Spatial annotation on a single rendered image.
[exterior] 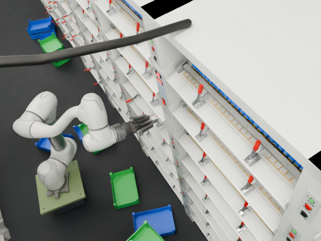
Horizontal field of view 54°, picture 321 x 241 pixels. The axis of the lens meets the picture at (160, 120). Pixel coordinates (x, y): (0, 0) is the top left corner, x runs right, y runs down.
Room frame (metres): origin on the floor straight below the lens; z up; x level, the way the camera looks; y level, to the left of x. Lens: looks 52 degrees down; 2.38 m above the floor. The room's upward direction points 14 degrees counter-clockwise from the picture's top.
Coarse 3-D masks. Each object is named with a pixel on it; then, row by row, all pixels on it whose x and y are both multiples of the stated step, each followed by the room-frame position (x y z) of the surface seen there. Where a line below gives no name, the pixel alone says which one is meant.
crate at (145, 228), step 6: (144, 222) 0.74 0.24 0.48; (144, 228) 0.73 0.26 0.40; (150, 228) 0.72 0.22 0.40; (132, 234) 0.69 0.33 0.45; (138, 234) 0.70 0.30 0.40; (144, 234) 0.70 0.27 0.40; (150, 234) 0.69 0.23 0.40; (156, 234) 0.68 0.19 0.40; (132, 240) 0.68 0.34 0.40; (138, 240) 0.67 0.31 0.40; (144, 240) 0.66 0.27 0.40; (150, 240) 0.65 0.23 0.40; (156, 240) 0.64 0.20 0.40; (162, 240) 0.63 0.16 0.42
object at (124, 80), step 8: (120, 80) 1.50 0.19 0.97; (128, 80) 1.50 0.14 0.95; (128, 88) 1.44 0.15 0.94; (144, 104) 1.27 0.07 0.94; (144, 112) 1.22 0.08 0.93; (152, 112) 1.20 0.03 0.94; (160, 120) 1.12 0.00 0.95; (160, 128) 1.07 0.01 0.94; (168, 136) 1.00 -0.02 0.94; (168, 144) 0.93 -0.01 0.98
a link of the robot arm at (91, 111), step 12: (84, 96) 1.08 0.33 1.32; (96, 96) 1.07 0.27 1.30; (72, 108) 1.11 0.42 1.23; (84, 108) 1.03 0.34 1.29; (96, 108) 1.02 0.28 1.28; (60, 120) 1.12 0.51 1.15; (84, 120) 1.01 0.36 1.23; (96, 120) 0.99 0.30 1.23; (36, 132) 1.17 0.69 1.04; (48, 132) 1.14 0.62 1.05; (60, 132) 1.12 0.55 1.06
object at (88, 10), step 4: (76, 0) 1.91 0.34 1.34; (80, 0) 1.89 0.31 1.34; (84, 0) 1.87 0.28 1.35; (88, 0) 1.74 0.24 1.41; (80, 4) 1.85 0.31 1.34; (84, 4) 1.83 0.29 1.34; (88, 4) 1.74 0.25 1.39; (84, 8) 1.80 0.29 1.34; (88, 8) 1.74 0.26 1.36; (88, 12) 1.73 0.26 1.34; (92, 12) 1.72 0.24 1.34; (92, 16) 1.69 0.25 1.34; (96, 24) 1.60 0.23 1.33
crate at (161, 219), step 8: (160, 208) 0.99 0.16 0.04; (168, 208) 0.99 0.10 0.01; (136, 216) 0.98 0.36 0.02; (144, 216) 0.97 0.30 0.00; (152, 216) 0.96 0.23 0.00; (160, 216) 0.94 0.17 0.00; (168, 216) 0.93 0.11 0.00; (136, 224) 0.93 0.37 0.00; (152, 224) 0.90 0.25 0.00; (160, 224) 0.88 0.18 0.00; (168, 224) 0.87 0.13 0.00; (160, 232) 0.82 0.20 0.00; (168, 232) 0.79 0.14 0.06
